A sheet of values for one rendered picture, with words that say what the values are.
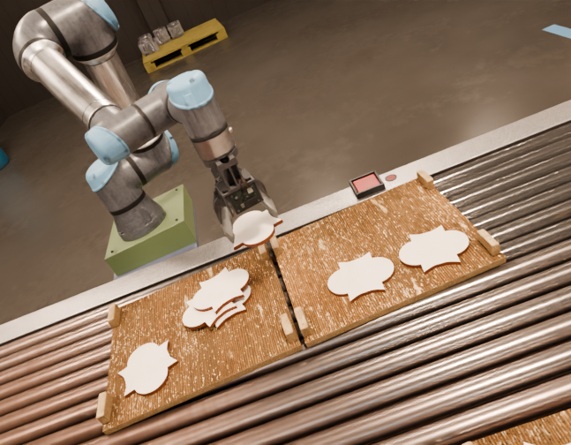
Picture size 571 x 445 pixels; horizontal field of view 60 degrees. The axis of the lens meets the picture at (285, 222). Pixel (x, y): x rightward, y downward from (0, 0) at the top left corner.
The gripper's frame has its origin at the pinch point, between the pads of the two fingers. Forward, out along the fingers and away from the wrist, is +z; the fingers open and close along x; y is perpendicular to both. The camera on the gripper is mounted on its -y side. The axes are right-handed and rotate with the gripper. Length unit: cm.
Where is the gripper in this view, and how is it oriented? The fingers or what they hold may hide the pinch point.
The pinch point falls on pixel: (252, 227)
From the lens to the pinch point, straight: 107.6
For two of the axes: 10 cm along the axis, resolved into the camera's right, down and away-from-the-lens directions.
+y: 3.7, 4.2, -8.3
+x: 8.7, -4.8, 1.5
